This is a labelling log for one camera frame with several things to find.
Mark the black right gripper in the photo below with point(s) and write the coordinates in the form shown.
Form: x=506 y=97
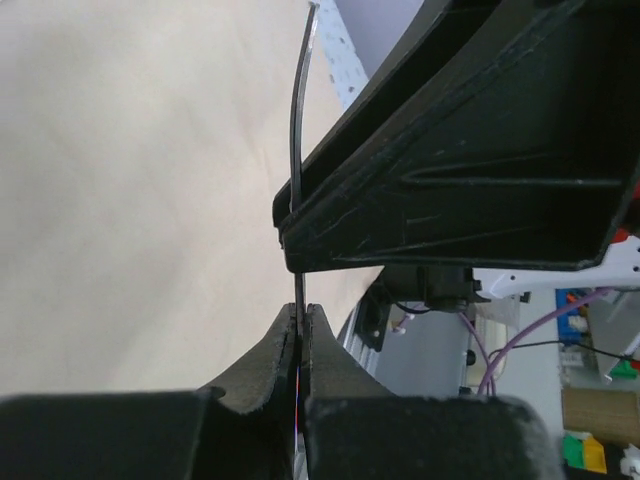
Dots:
x=496 y=134

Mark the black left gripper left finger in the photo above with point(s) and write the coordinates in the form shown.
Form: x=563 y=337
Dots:
x=240 y=425

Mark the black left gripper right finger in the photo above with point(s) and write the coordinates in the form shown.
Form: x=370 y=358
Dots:
x=355 y=428

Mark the small steel scissors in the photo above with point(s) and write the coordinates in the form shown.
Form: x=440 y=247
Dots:
x=296 y=198

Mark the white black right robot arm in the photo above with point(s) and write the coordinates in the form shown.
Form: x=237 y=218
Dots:
x=495 y=135

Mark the cluttered background workbench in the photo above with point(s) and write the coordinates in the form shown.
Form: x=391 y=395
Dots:
x=428 y=359

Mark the aluminium rail frame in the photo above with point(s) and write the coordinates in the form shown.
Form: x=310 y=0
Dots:
x=362 y=345

